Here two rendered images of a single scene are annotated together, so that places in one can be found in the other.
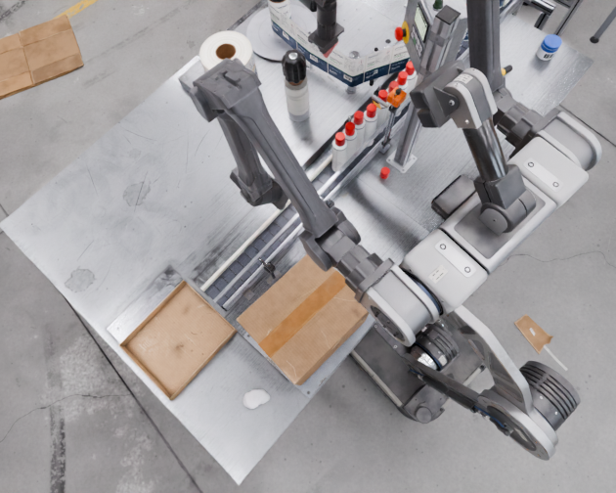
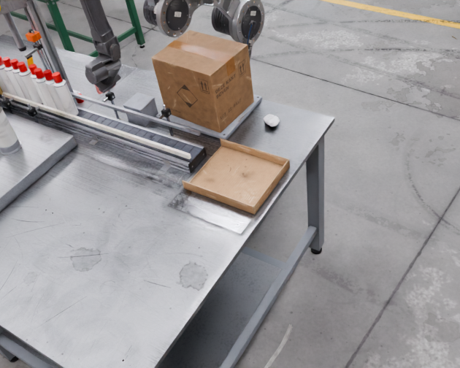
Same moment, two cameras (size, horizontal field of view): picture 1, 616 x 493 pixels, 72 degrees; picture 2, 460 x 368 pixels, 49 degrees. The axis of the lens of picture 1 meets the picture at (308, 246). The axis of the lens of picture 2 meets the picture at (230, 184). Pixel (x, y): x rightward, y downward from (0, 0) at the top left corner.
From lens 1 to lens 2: 187 cm
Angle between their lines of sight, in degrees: 52
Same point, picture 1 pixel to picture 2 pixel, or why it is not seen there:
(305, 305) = (193, 51)
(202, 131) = (13, 223)
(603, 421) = not seen: hidden behind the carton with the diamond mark
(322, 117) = (20, 133)
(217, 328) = (222, 156)
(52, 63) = not seen: outside the picture
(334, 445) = not seen: hidden behind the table
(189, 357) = (251, 166)
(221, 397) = (277, 141)
